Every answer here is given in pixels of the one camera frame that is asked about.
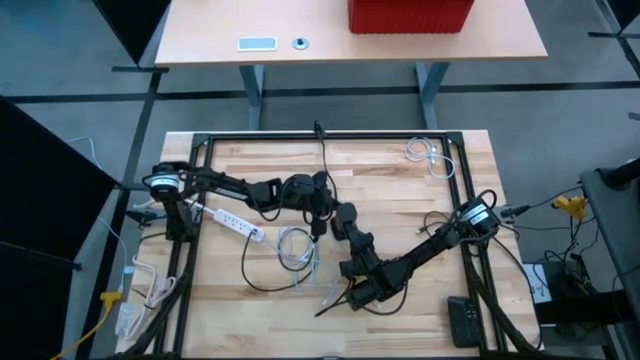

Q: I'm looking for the grey cart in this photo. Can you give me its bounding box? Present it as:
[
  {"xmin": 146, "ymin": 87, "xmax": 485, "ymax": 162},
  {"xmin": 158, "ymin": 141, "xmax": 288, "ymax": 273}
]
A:
[{"xmin": 581, "ymin": 167, "xmax": 640, "ymax": 321}]

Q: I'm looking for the black aluminium rig frame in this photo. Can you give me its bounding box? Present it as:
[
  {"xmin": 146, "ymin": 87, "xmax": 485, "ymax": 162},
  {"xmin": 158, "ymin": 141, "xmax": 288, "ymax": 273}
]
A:
[{"xmin": 149, "ymin": 130, "xmax": 506, "ymax": 360}]

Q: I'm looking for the beige desk with grey legs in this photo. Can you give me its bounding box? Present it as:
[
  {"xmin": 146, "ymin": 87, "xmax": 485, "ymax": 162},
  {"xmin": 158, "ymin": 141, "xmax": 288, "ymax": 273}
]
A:
[{"xmin": 153, "ymin": 0, "xmax": 550, "ymax": 131}]

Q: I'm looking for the white paper label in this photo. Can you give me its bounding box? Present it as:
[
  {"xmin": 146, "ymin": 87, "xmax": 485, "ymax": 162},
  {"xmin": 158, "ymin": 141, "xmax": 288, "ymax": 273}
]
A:
[{"xmin": 522, "ymin": 263, "xmax": 552, "ymax": 305}]

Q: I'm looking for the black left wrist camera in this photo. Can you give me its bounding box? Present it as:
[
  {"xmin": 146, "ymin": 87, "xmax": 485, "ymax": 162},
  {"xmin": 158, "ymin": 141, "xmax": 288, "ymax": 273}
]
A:
[{"xmin": 309, "ymin": 215, "xmax": 329, "ymax": 240}]

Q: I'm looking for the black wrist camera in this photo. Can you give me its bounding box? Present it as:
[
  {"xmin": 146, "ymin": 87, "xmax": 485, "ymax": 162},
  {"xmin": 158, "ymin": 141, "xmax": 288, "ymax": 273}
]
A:
[
  {"xmin": 309, "ymin": 215, "xmax": 329, "ymax": 240},
  {"xmin": 345, "ymin": 280, "xmax": 382, "ymax": 312}
]

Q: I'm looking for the thin black USB cable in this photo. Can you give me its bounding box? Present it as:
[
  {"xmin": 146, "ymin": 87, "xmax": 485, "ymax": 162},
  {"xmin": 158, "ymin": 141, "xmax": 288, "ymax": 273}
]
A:
[{"xmin": 417, "ymin": 210, "xmax": 459, "ymax": 247}]

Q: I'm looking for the yellow connector with cable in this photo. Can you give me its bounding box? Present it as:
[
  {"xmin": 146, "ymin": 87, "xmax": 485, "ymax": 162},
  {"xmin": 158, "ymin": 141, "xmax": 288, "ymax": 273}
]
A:
[{"xmin": 49, "ymin": 291, "xmax": 124, "ymax": 360}]

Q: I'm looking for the pale lilac USB cable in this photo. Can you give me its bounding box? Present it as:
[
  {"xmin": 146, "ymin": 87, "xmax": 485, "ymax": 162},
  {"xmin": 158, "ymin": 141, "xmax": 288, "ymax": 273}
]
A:
[{"xmin": 275, "ymin": 225, "xmax": 321, "ymax": 289}]

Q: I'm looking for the black cylindrical connector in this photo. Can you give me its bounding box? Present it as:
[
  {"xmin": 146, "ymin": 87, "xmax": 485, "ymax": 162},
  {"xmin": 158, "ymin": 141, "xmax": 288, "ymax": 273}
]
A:
[{"xmin": 501, "ymin": 204, "xmax": 534, "ymax": 219}]

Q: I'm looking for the black pole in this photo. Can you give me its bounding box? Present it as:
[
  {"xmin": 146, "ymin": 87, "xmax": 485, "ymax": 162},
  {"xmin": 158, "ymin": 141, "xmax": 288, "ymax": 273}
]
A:
[{"xmin": 597, "ymin": 158, "xmax": 640, "ymax": 189}]

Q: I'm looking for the large black partition panel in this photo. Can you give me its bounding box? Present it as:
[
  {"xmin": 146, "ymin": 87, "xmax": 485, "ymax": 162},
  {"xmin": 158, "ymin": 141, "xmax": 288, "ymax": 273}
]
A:
[{"xmin": 0, "ymin": 92, "xmax": 119, "ymax": 360}]

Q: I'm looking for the black tower power cord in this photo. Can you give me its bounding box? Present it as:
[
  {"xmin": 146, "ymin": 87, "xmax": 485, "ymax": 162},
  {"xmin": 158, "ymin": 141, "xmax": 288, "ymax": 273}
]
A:
[{"xmin": 312, "ymin": 119, "xmax": 341, "ymax": 206}]

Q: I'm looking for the red plastic bin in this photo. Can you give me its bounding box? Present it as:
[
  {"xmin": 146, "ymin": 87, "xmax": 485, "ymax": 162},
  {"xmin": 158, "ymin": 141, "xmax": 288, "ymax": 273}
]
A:
[{"xmin": 346, "ymin": 0, "xmax": 476, "ymax": 35}]

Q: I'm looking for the thin white floor cable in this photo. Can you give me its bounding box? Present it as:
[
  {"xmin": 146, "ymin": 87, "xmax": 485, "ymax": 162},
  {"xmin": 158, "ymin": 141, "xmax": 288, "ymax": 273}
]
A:
[{"xmin": 66, "ymin": 134, "xmax": 130, "ymax": 294}]

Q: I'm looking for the clear plastic bag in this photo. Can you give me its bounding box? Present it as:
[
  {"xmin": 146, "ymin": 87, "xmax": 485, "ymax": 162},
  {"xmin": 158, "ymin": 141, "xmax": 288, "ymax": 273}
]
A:
[{"xmin": 115, "ymin": 301, "xmax": 139, "ymax": 339}]

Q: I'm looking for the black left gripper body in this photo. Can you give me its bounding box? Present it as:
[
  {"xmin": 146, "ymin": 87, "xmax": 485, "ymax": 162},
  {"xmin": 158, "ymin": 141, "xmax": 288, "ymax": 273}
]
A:
[{"xmin": 280, "ymin": 172, "xmax": 341, "ymax": 224}]

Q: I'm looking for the white power strip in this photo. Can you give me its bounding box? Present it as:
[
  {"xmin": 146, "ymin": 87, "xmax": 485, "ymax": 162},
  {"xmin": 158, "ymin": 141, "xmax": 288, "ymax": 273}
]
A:
[{"xmin": 213, "ymin": 208, "xmax": 266, "ymax": 244}]

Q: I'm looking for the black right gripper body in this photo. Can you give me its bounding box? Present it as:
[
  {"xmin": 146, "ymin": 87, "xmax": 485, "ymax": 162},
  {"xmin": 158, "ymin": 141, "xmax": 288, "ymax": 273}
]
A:
[{"xmin": 339, "ymin": 222, "xmax": 386, "ymax": 281}]

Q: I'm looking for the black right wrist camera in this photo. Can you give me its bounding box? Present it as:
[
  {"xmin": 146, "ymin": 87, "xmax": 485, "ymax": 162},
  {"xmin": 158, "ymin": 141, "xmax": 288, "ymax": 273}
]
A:
[{"xmin": 345, "ymin": 280, "xmax": 382, "ymax": 312}]

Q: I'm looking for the black equipment base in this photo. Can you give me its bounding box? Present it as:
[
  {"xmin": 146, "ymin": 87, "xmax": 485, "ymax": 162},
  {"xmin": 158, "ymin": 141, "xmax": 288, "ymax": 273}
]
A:
[{"xmin": 522, "ymin": 259, "xmax": 640, "ymax": 326}]

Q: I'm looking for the white USB cable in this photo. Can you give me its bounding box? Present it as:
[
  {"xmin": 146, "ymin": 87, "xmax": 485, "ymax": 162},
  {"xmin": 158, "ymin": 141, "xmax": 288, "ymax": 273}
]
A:
[{"xmin": 404, "ymin": 136, "xmax": 457, "ymax": 180}]

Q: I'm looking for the yellow clamp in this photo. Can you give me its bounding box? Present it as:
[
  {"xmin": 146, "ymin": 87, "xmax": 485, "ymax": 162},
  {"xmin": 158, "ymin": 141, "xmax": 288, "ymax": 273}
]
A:
[{"xmin": 552, "ymin": 195, "xmax": 590, "ymax": 222}]

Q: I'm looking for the white power strip cord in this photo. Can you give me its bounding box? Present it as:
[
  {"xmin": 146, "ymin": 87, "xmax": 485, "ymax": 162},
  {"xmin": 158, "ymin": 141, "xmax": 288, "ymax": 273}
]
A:
[{"xmin": 117, "ymin": 197, "xmax": 217, "ymax": 342}]

